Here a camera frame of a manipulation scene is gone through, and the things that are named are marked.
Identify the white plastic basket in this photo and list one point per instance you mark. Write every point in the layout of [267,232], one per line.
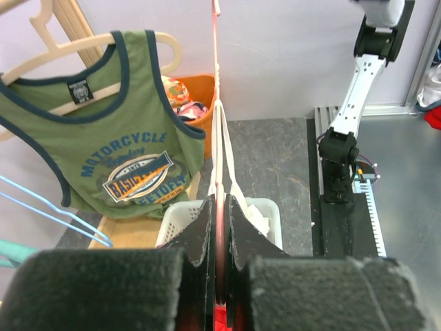
[180,215]

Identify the teal plastic hanger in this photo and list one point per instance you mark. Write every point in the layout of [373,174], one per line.
[14,255]

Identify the pink patterned cloth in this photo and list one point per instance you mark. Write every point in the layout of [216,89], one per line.
[191,111]

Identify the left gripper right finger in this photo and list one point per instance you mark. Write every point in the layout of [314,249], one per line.
[269,290]

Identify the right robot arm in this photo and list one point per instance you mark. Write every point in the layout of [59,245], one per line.
[378,44]

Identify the background white red clothes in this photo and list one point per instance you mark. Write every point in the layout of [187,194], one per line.
[428,96]

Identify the slotted cable duct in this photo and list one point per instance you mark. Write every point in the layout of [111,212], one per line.
[363,184]

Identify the wooden clothes rack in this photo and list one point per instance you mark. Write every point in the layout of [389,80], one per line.
[56,51]

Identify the white tank top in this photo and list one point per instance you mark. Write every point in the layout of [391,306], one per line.
[227,165]

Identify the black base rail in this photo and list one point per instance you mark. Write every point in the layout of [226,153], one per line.
[338,230]

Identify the pink wire hanger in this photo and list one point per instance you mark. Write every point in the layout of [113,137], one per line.
[221,290]

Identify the light blue hanger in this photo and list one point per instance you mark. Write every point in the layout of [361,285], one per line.
[93,233]

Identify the green printed tank top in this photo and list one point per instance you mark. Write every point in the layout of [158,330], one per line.
[130,182]

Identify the wooden hanger right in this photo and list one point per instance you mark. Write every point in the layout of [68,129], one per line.
[117,103]

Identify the orange plastic bin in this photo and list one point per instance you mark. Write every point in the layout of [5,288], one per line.
[192,100]

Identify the red tank top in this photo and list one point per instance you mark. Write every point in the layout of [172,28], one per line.
[220,319]

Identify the orange floral cloth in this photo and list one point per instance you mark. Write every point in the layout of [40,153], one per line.
[176,91]

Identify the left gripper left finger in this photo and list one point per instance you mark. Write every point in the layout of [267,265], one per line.
[129,289]

